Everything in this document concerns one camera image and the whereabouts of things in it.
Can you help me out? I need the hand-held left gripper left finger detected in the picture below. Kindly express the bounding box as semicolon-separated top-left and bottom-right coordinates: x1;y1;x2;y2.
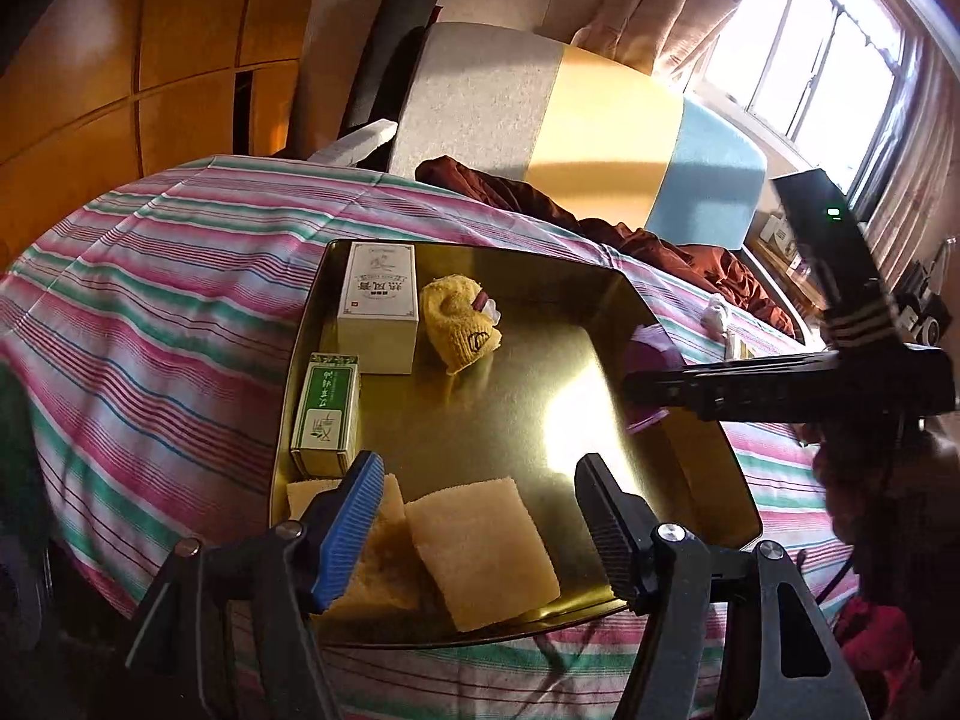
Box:
124;450;387;720

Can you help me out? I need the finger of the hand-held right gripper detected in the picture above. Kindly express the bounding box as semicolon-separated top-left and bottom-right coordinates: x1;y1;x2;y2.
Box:
622;356;826;421

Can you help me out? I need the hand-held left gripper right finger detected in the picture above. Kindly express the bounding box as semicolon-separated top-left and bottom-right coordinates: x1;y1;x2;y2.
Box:
574;454;875;720

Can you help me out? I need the beige sponge cloth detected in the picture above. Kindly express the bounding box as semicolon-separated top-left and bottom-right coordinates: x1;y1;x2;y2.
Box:
405;474;562;632
285;472;436;616

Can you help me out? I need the purple packet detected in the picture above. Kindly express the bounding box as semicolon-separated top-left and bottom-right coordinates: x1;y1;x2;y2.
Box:
626;322;683;436

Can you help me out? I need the green and white box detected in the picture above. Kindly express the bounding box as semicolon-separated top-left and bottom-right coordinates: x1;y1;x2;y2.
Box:
289;352;362;477

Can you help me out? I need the square tin box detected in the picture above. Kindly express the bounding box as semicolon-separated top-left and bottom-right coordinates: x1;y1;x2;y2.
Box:
266;238;762;650

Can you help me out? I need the tall white box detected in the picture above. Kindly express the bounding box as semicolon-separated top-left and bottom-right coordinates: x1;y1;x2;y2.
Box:
336;242;419;376

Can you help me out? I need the yellow knitted sock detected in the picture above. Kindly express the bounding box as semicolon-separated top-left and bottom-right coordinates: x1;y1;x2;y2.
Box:
418;275;502;376

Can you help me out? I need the person's right hand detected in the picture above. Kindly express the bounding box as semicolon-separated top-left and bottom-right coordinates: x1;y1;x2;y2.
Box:
814;420;960;563

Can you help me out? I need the white carton with blue label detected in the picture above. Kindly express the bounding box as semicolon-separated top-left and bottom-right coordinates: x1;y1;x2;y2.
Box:
757;211;797;250

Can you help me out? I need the white crumpled item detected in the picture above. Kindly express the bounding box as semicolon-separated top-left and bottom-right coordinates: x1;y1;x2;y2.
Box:
701;294;740;335

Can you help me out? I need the toy truck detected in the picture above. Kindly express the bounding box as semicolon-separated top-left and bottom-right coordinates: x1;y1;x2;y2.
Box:
896;238;960;350

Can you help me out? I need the beige curtain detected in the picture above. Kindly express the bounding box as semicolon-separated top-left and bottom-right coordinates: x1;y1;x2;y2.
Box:
862;37;960;301
570;0;777;95

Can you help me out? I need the maroon cloth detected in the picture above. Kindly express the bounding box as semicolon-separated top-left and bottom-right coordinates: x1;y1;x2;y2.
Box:
415;156;797;338

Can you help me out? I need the window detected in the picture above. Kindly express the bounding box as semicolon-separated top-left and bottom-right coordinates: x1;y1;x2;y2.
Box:
701;0;912;192

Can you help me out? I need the striped bedsheet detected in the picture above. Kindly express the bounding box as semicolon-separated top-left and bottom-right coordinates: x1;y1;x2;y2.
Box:
0;156;863;720

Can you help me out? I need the white foam block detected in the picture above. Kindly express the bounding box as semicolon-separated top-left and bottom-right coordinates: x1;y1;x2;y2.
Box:
306;118;398;166

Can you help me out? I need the black rolled mat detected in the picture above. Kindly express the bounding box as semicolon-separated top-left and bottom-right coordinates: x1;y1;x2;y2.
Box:
341;0;443;140

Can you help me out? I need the wooden wardrobe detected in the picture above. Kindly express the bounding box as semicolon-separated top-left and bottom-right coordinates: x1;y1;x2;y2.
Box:
0;0;323;263

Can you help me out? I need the grey bed rail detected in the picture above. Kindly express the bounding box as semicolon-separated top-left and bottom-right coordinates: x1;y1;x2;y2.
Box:
739;244;822;350

